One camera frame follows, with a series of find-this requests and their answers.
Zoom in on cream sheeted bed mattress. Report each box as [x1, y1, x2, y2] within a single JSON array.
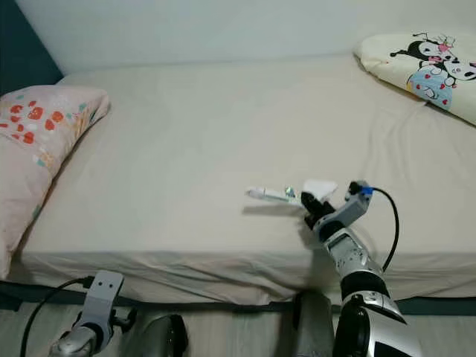
[[10, 51, 476, 306]]

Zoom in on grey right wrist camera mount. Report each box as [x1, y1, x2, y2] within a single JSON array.
[[331, 180, 375, 228]]

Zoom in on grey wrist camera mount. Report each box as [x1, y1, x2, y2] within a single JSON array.
[[83, 269, 126, 332], [331, 180, 375, 228]]

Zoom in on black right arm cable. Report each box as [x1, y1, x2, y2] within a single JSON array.
[[367, 185, 402, 273]]

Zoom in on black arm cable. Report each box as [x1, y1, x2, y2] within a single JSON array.
[[20, 276, 97, 357], [367, 185, 402, 273]]

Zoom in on pink pillow with orange print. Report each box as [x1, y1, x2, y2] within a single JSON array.
[[0, 83, 112, 280]]

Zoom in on cream cartoon print comforter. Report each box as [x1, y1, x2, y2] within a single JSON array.
[[354, 30, 476, 128]]

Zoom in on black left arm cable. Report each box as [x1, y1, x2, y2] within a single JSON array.
[[20, 276, 97, 357]]

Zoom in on dark left robot leg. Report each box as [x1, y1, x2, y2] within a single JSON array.
[[137, 313, 190, 357]]

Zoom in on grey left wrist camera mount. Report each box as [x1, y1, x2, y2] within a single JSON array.
[[83, 269, 126, 332]]

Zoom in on teal upholstered headboard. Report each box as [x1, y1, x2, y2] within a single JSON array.
[[0, 0, 65, 98]]

